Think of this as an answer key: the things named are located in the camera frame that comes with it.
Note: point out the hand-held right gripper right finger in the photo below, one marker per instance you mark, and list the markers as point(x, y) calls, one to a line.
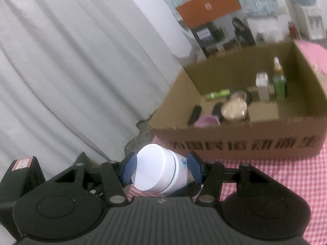
point(195, 168)

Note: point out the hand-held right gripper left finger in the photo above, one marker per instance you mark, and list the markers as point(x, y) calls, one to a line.
point(129, 168)

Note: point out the white plastic bottle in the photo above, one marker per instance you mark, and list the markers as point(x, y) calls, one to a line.
point(158, 168)

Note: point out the printed cardboard box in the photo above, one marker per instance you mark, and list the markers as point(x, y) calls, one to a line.
point(230, 143)

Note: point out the black rectangular bar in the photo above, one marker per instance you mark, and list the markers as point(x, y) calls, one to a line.
point(194, 114)

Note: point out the gold lid jar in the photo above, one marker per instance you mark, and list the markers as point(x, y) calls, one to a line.
point(233, 111)

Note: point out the green lip balm tube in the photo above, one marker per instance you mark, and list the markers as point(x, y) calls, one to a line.
point(217, 94)

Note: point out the white charger plug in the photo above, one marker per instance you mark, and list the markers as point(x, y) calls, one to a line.
point(262, 89)

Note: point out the green dropper bottle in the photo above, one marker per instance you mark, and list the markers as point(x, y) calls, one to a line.
point(279, 86)

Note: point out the pink checkered cloth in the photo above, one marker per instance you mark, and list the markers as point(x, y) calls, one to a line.
point(281, 173)

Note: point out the white curtain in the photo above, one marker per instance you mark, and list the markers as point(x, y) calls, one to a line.
point(63, 69)

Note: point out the dark product box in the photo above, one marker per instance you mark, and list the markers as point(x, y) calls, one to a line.
point(207, 38)

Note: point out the orange board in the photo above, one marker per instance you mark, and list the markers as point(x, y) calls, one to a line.
point(207, 7)

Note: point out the red canister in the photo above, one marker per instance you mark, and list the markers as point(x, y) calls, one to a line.
point(293, 30)

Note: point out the white water dispenser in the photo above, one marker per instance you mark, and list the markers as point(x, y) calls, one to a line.
point(306, 20)

